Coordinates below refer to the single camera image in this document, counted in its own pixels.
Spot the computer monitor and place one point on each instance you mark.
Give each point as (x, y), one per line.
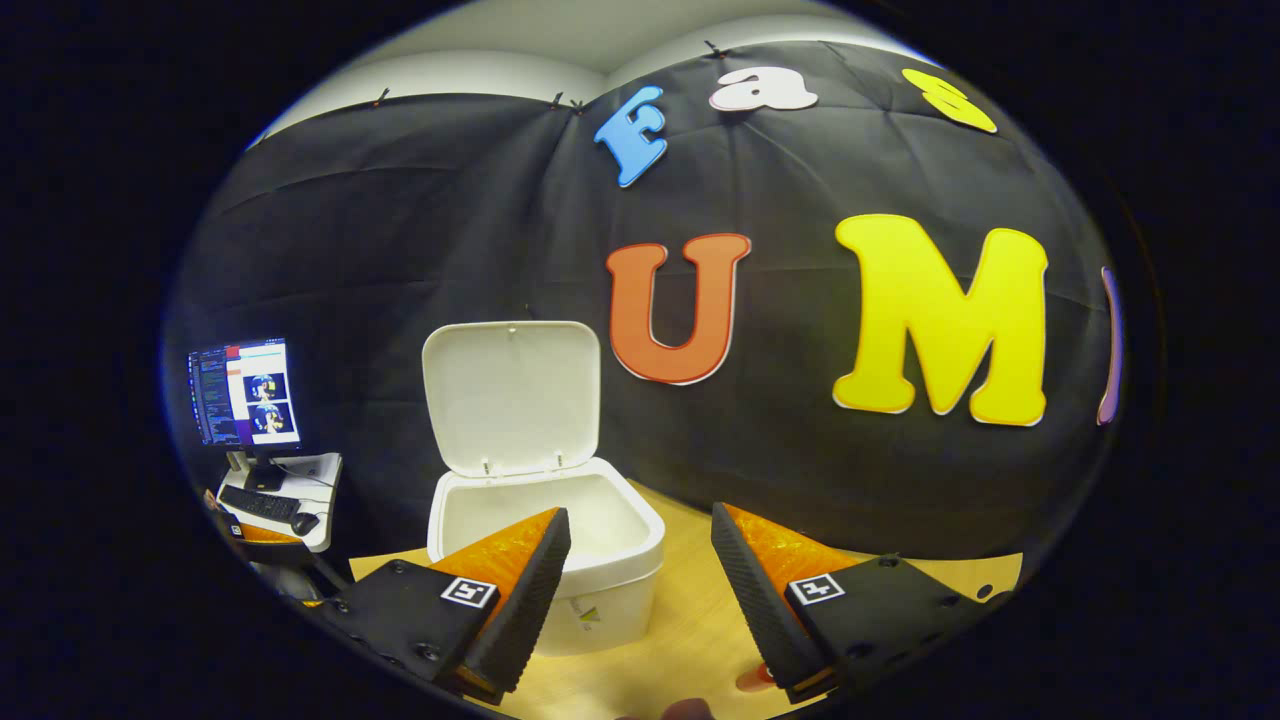
(245, 395)

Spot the wooden desktop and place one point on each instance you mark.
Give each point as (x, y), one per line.
(680, 620)

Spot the black keyboard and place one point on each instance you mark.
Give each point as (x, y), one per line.
(258, 503)

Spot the white side table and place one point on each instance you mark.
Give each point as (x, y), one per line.
(320, 470)

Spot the white garbage bin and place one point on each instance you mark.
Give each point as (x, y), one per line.
(510, 400)

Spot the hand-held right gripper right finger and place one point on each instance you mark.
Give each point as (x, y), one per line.
(765, 610)

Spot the black backdrop cloth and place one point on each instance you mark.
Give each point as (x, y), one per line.
(480, 220)

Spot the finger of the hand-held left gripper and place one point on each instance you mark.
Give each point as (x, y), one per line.
(265, 535)

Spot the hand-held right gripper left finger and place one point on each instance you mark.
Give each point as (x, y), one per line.
(525, 600)

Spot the black computer mouse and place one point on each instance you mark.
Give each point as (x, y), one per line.
(305, 523)

